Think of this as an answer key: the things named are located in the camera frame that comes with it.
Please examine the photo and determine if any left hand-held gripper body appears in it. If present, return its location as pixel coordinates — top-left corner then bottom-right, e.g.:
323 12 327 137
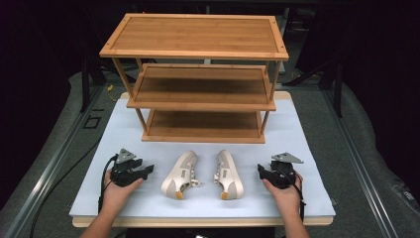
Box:
110 148 145 188

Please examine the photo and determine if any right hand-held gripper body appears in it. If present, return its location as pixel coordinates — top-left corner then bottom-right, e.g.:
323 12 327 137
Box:
265 152 304 190

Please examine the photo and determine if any beige sneaker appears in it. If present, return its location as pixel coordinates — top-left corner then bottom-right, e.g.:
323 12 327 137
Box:
160 150 202 200
213 149 245 201

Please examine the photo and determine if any wooden three-tier shoe rack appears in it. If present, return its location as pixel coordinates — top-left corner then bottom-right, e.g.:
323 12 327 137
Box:
98 13 290 145

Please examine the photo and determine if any person's left hand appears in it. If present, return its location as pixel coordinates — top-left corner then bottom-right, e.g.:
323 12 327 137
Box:
100 170 145 216

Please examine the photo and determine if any person's right hand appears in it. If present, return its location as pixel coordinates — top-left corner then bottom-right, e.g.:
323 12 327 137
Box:
262 174 303 219

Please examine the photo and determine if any white table mat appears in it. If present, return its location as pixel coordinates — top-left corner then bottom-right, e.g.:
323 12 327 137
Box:
68 98 337 219

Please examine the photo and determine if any light wooden table board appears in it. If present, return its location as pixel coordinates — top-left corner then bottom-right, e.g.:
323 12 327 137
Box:
71 90 335 229

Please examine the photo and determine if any black metal stand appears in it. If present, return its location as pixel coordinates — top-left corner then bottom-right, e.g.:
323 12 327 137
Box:
79 56 107 113
291 58 345 117

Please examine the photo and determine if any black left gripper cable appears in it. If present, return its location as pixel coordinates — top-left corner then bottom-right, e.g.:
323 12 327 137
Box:
97 154 119 214

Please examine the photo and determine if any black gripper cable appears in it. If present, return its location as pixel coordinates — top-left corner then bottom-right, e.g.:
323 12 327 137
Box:
278 167 307 223
97 154 119 214

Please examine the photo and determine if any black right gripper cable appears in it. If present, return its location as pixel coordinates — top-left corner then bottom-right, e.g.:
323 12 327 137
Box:
278 167 307 223

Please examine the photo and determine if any black floor cable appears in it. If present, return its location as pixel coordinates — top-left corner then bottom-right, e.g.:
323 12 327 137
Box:
29 140 101 238

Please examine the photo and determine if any grey metal rail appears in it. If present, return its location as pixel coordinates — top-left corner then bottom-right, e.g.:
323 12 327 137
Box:
4 86 104 238
325 88 399 238

